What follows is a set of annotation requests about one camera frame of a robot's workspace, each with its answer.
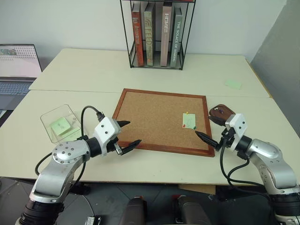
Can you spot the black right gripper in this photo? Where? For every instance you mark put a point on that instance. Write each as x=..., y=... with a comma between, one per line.
x=227, y=136

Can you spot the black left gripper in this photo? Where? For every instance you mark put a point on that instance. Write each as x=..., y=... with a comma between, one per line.
x=112, y=144

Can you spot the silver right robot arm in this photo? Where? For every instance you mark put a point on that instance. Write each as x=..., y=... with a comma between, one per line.
x=269, y=159

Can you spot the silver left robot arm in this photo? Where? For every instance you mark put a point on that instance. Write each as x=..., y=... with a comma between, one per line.
x=63, y=164

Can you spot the green note with drawing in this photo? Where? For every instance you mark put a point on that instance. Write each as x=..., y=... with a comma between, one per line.
x=189, y=120

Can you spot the wood-framed cork board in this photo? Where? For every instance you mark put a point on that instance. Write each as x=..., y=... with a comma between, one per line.
x=152, y=117

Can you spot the green sticky note pad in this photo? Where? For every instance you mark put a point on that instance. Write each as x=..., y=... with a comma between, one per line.
x=233, y=84

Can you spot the brown wooden dish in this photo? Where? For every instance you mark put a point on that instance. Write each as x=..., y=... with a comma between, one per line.
x=227, y=112

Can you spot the small metal clip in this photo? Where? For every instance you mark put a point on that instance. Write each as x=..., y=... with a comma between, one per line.
x=73, y=120

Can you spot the brown cardboard piece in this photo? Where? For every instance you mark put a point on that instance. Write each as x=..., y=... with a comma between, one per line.
x=197, y=189

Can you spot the black table clamp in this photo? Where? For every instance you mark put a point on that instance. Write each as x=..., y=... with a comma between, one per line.
x=80, y=188

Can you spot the dark rounded shape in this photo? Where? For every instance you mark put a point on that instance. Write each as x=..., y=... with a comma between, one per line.
x=133, y=211
x=191, y=211

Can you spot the clear plastic tray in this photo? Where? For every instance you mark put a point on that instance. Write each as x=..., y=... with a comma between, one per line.
x=47, y=117

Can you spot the small black box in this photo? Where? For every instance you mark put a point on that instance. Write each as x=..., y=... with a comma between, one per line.
x=93, y=220

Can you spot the grey-green book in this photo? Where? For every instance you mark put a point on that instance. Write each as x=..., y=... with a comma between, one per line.
x=177, y=42

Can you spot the orange book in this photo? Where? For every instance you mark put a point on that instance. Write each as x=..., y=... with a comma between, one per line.
x=137, y=35

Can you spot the beige patterned book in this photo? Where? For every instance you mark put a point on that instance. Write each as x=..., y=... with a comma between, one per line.
x=149, y=35

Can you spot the open laptop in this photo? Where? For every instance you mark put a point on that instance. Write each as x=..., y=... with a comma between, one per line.
x=16, y=63

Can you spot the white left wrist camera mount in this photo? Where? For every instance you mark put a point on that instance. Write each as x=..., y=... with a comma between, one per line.
x=105, y=129

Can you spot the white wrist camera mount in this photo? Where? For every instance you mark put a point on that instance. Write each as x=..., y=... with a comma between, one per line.
x=105, y=129
x=237, y=126

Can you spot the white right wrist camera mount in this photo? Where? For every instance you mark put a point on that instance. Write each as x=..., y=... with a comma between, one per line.
x=237, y=126

